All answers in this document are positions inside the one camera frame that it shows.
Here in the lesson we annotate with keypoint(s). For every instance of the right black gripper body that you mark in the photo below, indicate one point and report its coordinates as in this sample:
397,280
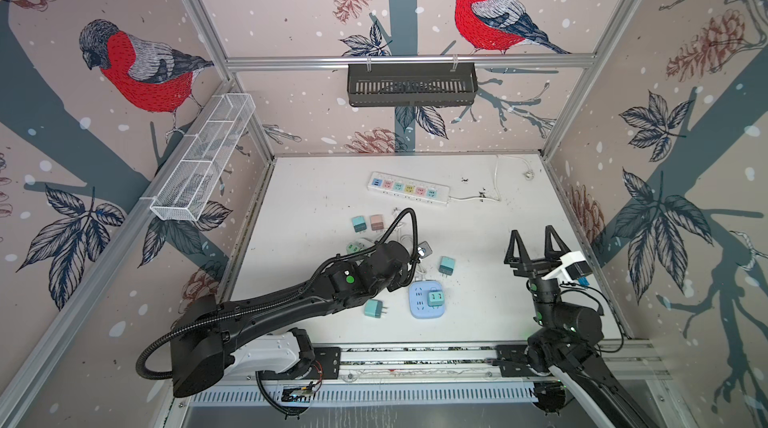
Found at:
541,294

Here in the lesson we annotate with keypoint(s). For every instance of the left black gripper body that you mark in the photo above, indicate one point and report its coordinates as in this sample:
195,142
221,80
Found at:
393,283

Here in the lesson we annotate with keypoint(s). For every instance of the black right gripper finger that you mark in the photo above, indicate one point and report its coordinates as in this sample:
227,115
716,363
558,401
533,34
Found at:
517,257
554,248

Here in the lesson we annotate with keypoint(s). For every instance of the green charger plug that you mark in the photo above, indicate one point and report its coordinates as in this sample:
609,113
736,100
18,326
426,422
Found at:
354,247

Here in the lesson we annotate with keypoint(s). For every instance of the blue square socket cube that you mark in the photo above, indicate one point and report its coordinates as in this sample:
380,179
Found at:
417,297

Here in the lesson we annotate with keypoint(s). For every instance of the teal charger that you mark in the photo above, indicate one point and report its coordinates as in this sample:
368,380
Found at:
446,266
435,298
359,224
374,309

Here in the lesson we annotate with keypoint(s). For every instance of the long white power strip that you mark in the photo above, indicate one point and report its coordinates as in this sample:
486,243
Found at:
409,189

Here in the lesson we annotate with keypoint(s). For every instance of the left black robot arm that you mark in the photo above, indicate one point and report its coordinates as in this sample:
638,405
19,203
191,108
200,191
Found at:
195,354

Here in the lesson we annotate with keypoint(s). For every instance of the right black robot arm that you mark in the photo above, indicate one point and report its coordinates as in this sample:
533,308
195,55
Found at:
567,342

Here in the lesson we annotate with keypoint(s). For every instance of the pink charger plug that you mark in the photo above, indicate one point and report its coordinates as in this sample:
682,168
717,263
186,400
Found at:
377,222

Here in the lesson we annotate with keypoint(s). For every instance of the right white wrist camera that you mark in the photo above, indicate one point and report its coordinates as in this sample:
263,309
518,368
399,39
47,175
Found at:
573,267

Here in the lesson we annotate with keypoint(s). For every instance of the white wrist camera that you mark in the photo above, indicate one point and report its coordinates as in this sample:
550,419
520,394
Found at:
573,267
424,250

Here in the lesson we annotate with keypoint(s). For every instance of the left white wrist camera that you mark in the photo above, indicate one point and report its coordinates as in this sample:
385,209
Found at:
424,250

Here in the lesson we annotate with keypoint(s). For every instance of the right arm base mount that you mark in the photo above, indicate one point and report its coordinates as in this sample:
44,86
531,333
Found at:
513,361

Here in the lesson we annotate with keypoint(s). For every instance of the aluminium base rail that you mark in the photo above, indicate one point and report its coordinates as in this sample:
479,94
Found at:
472,361

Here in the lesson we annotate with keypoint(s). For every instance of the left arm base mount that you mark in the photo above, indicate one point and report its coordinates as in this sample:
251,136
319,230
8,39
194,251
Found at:
324,364

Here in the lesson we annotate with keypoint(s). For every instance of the black wall basket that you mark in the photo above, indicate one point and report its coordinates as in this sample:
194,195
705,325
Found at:
412,85

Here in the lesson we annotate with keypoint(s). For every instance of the white wire mesh basket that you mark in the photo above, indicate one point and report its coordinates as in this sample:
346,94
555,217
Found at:
193,180

